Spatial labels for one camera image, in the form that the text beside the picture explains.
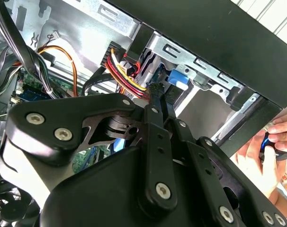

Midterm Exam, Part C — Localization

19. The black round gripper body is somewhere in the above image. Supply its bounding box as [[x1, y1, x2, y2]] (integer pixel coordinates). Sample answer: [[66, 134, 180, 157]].
[[39, 146, 216, 227]]

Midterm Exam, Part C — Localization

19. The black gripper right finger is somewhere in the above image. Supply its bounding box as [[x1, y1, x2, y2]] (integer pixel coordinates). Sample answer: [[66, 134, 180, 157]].
[[162, 93, 287, 227]]

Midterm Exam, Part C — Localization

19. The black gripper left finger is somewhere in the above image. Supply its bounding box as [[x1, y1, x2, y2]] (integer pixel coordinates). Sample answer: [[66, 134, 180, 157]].
[[5, 82, 179, 215]]

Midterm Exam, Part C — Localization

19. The round black tool blue ring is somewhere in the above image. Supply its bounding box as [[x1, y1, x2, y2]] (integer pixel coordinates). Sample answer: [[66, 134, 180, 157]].
[[259, 131, 287, 162]]

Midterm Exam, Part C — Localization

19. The red yellow power wire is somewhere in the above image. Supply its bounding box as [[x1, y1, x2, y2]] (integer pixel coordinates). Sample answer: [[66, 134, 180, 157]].
[[100, 41, 163, 101]]

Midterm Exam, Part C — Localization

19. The person's left hand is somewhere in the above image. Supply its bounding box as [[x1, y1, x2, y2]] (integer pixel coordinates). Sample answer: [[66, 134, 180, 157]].
[[235, 130, 284, 198]]

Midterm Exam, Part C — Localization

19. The person's right hand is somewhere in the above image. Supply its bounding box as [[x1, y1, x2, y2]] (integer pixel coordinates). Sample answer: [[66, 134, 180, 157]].
[[267, 117, 287, 150]]

